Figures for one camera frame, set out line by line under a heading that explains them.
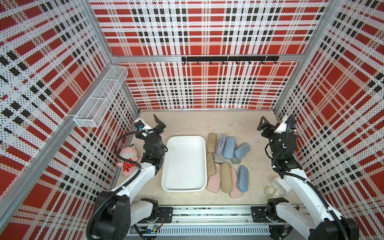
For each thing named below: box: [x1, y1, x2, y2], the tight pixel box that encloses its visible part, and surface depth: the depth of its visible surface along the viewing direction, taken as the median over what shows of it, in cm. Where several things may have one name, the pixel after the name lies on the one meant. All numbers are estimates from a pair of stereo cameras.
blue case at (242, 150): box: [233, 142, 251, 159], surface depth 93 cm
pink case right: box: [229, 167, 243, 199], surface depth 81 cm
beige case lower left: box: [206, 153, 217, 177], surface depth 86 cm
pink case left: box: [206, 163, 222, 193], surface depth 84 cm
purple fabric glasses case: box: [216, 134, 226, 156], surface depth 92 cm
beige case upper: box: [206, 132, 217, 154], surface depth 100 cm
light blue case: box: [223, 137, 236, 160], surface depth 93 cm
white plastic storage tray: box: [161, 135, 208, 193], surface depth 92 cm
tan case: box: [220, 162, 233, 193], surface depth 82 cm
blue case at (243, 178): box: [237, 165, 249, 193], surface depth 82 cm
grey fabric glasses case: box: [231, 153, 241, 164], surface depth 93 cm
